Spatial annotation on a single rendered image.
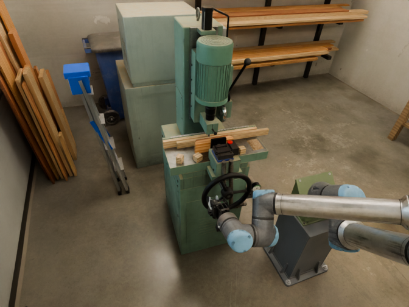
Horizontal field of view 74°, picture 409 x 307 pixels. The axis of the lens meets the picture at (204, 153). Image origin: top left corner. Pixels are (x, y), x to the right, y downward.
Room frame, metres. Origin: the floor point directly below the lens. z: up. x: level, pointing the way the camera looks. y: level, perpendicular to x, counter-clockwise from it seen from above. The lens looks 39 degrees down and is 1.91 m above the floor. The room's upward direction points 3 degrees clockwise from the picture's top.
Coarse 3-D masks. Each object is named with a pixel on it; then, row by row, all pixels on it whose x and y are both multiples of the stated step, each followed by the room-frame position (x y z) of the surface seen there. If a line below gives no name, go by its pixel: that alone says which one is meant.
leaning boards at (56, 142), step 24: (0, 0) 2.44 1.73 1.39; (0, 24) 2.18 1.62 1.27; (0, 48) 1.92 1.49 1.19; (0, 72) 1.79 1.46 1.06; (24, 72) 1.86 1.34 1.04; (48, 72) 2.47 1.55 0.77; (24, 96) 1.80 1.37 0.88; (48, 96) 2.08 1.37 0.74; (24, 120) 1.79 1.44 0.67; (48, 120) 1.87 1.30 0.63; (48, 144) 1.82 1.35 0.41; (72, 144) 2.17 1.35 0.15; (48, 168) 1.78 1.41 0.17; (72, 168) 1.86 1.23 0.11
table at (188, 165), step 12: (240, 144) 1.33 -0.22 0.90; (168, 156) 1.18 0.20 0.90; (192, 156) 1.20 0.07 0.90; (204, 156) 1.20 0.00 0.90; (240, 156) 1.22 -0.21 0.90; (252, 156) 1.25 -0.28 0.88; (264, 156) 1.28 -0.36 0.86; (168, 168) 1.13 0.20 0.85; (180, 168) 1.10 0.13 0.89; (192, 168) 1.13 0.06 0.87; (204, 168) 1.15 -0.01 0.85
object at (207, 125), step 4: (200, 112) 1.40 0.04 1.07; (204, 112) 1.40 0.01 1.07; (200, 116) 1.38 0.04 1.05; (204, 116) 1.36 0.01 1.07; (200, 120) 1.38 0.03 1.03; (204, 120) 1.32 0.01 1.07; (216, 120) 1.32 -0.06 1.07; (204, 124) 1.30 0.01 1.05; (208, 124) 1.28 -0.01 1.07; (212, 124) 1.28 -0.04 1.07; (216, 124) 1.29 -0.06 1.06; (204, 128) 1.30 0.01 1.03; (208, 128) 1.28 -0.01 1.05; (212, 128) 1.28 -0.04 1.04; (216, 128) 1.29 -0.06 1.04; (208, 132) 1.28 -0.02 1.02; (212, 132) 1.29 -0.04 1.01
